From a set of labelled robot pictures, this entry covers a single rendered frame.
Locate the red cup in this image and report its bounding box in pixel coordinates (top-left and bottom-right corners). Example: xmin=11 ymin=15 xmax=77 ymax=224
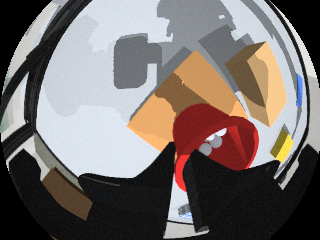
xmin=172 ymin=103 xmax=259 ymax=192

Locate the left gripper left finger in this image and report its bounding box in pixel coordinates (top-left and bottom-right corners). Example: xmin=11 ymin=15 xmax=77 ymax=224
xmin=78 ymin=141 xmax=176 ymax=236

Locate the tan box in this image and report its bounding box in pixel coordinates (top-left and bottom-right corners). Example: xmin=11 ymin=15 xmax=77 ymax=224
xmin=225 ymin=41 xmax=287 ymax=128

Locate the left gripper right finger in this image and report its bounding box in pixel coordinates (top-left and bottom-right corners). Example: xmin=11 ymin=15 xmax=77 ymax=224
xmin=182 ymin=149 xmax=280 ymax=233

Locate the yellow sponge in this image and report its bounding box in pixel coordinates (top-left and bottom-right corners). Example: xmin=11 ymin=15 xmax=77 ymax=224
xmin=270 ymin=130 xmax=293 ymax=162

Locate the grey marble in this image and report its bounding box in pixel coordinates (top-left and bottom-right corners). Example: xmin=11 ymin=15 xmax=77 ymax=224
xmin=210 ymin=135 xmax=222 ymax=148
xmin=215 ymin=128 xmax=227 ymax=136
xmin=199 ymin=143 xmax=212 ymax=156
xmin=205 ymin=133 xmax=215 ymax=142

